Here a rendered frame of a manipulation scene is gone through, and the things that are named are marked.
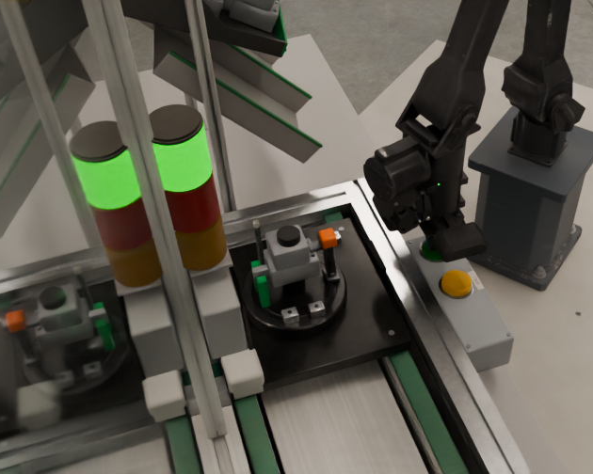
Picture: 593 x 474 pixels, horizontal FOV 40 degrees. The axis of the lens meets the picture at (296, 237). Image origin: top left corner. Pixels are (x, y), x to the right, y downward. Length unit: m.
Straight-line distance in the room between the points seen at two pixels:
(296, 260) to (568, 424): 0.42
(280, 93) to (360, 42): 2.04
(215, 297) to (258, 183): 0.69
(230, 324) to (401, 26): 2.77
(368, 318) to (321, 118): 0.58
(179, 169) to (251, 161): 0.81
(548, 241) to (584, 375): 0.20
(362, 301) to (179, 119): 0.50
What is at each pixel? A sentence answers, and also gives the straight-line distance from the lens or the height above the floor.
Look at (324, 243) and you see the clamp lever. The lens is 1.02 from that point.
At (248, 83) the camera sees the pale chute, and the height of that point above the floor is 1.06.
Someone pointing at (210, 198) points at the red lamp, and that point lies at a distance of 0.70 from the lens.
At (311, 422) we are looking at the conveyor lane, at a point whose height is 0.92.
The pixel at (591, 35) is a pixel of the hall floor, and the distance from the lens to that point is 3.47.
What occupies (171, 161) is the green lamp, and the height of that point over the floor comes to 1.40.
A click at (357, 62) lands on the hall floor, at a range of 3.24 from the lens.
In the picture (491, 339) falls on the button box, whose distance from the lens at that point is 1.08.
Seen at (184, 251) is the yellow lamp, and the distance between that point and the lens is 0.74.
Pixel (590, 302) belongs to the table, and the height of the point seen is 0.86.
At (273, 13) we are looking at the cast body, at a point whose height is 1.22.
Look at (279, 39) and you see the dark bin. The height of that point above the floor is 1.20.
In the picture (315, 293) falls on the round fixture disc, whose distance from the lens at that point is 1.08.
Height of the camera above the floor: 1.82
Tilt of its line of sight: 46 degrees down
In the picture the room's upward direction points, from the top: 6 degrees counter-clockwise
